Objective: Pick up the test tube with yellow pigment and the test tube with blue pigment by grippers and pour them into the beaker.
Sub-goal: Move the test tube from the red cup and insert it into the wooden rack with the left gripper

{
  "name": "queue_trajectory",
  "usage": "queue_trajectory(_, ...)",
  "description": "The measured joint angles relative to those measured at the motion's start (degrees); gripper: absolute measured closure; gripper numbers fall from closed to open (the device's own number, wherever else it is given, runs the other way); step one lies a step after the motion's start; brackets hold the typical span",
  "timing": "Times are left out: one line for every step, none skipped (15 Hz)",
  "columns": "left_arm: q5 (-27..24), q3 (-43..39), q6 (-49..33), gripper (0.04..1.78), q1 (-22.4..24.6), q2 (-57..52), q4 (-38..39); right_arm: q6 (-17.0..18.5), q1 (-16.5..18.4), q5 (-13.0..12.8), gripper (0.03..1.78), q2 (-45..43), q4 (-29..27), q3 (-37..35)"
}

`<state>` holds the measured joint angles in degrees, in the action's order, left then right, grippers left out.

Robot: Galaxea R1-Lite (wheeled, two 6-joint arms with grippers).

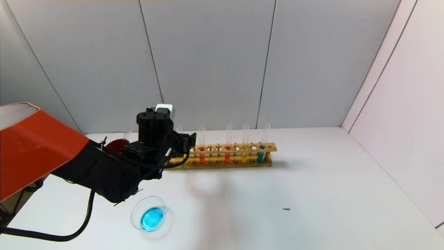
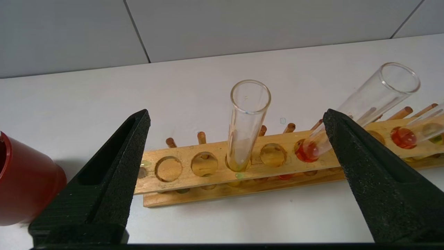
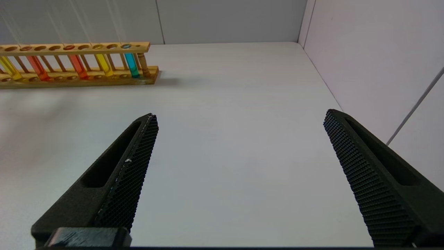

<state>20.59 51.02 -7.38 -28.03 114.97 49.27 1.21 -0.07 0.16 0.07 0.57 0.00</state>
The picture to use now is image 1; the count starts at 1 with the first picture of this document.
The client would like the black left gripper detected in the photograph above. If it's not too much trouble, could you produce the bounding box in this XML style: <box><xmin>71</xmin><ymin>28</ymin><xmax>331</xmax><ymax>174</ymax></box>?
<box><xmin>171</xmin><ymin>131</ymin><xmax>197</xmax><ymax>157</ymax></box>

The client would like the glass test tube yellow liquid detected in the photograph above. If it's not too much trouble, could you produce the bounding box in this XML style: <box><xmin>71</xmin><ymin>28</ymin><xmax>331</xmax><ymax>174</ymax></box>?
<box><xmin>174</xmin><ymin>125</ymin><xmax>190</xmax><ymax>166</ymax></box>
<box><xmin>240</xmin><ymin>123</ymin><xmax>250</xmax><ymax>164</ymax></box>

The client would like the glass test tube orange liquid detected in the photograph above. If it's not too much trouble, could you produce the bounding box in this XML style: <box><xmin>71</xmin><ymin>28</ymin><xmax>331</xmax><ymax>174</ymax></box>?
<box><xmin>224</xmin><ymin>122</ymin><xmax>233</xmax><ymax>165</ymax></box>
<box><xmin>198</xmin><ymin>124</ymin><xmax>206</xmax><ymax>166</ymax></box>

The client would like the wooden test tube rack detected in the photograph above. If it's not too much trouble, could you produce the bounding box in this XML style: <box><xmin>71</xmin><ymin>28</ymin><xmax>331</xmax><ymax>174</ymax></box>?
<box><xmin>163</xmin><ymin>142</ymin><xmax>278</xmax><ymax>171</ymax></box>

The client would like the glass test tube teal liquid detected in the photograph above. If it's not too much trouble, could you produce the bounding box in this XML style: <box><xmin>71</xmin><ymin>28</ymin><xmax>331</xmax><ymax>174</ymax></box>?
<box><xmin>256</xmin><ymin>122</ymin><xmax>271</xmax><ymax>164</ymax></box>

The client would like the dark red plastic cup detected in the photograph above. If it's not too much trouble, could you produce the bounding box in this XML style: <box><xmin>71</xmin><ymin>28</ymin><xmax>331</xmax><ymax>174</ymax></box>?
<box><xmin>104</xmin><ymin>139</ymin><xmax>132</xmax><ymax>155</ymax></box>

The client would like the clear glass dish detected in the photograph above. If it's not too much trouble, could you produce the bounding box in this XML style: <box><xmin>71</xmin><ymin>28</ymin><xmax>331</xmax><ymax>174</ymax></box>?
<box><xmin>130</xmin><ymin>195</ymin><xmax>175</xmax><ymax>241</ymax></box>

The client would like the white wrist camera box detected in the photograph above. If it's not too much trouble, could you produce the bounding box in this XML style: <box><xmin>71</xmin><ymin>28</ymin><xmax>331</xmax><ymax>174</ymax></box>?
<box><xmin>155</xmin><ymin>103</ymin><xmax>176</xmax><ymax>120</ymax></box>

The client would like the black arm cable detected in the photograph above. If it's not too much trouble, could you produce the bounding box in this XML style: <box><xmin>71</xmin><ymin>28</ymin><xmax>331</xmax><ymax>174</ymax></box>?
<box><xmin>0</xmin><ymin>189</ymin><xmax>96</xmax><ymax>242</ymax></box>

